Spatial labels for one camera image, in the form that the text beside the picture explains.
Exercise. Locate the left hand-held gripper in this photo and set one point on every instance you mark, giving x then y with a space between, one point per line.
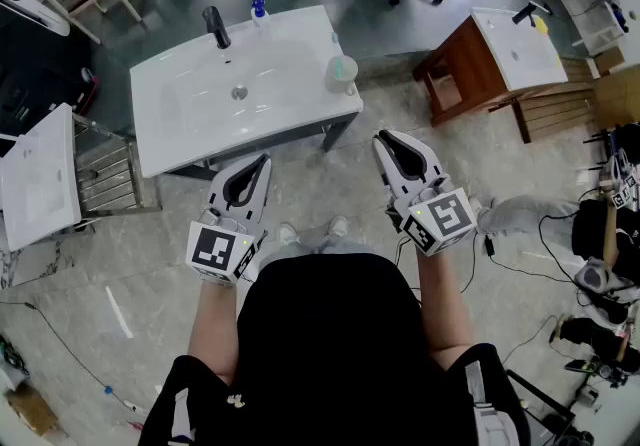
220 254

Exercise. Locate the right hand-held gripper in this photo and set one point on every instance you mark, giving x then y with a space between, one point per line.
440 219

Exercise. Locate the pale green plastic cup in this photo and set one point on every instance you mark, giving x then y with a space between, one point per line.
331 83

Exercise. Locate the blue capped small bottle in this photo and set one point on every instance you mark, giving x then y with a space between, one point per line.
261 19

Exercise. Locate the person's left forearm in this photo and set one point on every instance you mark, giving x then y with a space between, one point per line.
215 324

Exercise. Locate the person's right forearm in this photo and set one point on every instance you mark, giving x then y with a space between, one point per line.
440 304

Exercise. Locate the large white ceramic sink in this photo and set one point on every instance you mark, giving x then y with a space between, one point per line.
190 124

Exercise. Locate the small round grey metal cap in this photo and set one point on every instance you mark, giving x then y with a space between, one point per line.
239 92

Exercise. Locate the brown wooden sink cabinet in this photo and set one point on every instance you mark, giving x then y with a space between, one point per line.
465 64

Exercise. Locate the white basin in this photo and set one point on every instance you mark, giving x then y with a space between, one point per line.
35 184

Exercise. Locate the person's left white shoe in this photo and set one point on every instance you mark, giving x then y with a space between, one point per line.
287 234

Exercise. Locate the person's white shoe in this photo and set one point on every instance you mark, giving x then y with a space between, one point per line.
338 226
287 234

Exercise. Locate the person's right white shoe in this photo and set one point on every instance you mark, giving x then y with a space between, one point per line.
338 226

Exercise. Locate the person's blue jeans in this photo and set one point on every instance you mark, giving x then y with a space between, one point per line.
320 245

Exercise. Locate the person's black shirt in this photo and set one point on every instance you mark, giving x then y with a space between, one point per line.
325 334

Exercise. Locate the tall black faucet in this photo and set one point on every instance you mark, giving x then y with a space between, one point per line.
217 31

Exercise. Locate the small black faucet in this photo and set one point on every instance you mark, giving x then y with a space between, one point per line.
525 13

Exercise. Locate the small yellow item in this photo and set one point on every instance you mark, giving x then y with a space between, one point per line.
540 24

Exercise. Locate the plain cardboard box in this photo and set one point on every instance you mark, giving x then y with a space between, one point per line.
617 99
32 409

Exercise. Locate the large dark grey machine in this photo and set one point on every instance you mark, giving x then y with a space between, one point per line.
35 79

